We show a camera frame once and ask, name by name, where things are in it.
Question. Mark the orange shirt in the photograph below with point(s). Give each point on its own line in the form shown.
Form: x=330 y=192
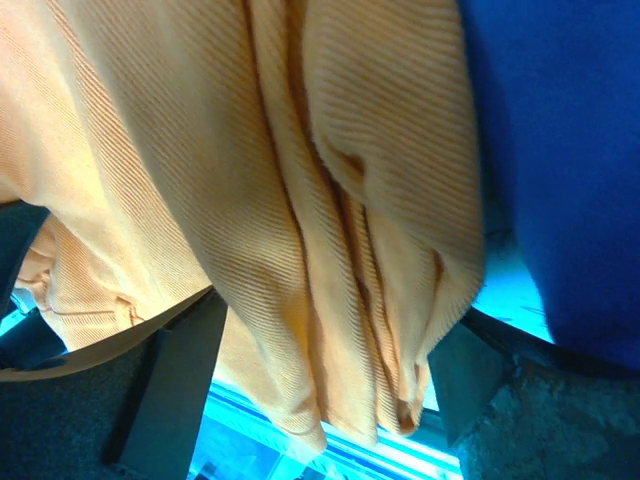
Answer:
x=315 y=162

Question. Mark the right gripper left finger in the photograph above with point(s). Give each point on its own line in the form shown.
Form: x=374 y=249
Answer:
x=128 y=407

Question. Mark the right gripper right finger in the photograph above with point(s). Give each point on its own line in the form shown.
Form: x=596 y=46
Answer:
x=514 y=406

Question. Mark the blue folded shirt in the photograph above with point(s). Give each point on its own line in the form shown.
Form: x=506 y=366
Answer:
x=557 y=91

